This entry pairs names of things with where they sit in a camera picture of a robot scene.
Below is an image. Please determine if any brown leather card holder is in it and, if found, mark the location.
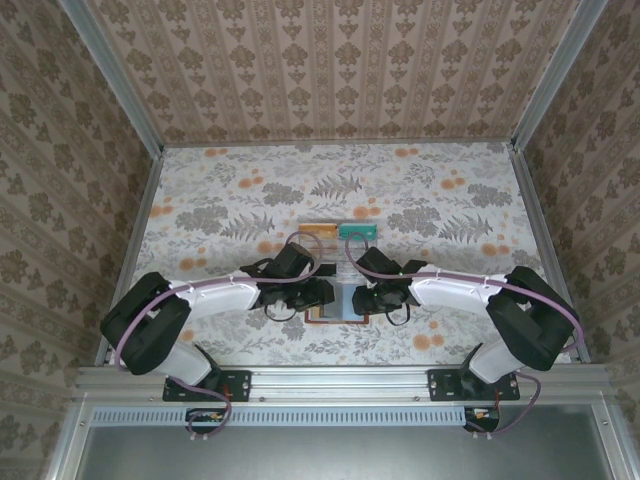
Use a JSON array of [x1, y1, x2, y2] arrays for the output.
[[304, 284, 369, 325]]

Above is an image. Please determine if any teal card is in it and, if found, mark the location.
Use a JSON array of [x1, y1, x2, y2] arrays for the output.
[[338, 223, 377, 240]]

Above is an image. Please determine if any black mounting plate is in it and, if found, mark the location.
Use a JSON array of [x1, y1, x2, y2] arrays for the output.
[[427, 368, 521, 404], [162, 368, 253, 404]]

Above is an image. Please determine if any black connector box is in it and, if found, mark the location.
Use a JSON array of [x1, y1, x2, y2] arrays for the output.
[[462, 405, 501, 432], [185, 407, 227, 434]]

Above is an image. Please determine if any grey metal sheet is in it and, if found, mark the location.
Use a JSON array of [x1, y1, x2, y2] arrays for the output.
[[74, 424, 616, 480]]

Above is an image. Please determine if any thin black wire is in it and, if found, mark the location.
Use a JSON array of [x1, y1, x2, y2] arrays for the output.
[[263, 304, 296, 323], [384, 304, 412, 327]]

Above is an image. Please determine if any long purple cable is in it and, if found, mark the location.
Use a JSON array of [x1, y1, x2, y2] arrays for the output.
[[344, 232, 587, 354], [113, 231, 324, 371]]

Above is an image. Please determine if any wide aluminium frame rail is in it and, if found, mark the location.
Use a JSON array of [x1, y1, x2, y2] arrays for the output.
[[69, 364, 615, 404]]

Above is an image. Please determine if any white slotted cable duct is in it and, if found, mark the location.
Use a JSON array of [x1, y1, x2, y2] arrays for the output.
[[92, 405, 501, 427]]

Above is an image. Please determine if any short purple cable loop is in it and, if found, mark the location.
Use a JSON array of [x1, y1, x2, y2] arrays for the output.
[[163, 382, 234, 444], [467, 372, 545, 442]]

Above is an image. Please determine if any aluminium side rail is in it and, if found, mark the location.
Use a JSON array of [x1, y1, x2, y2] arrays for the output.
[[513, 148, 591, 365], [95, 149, 165, 366]]

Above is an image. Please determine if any aluminium corner post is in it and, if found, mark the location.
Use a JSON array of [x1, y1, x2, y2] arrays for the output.
[[55, 0, 166, 157], [510, 0, 610, 154]]

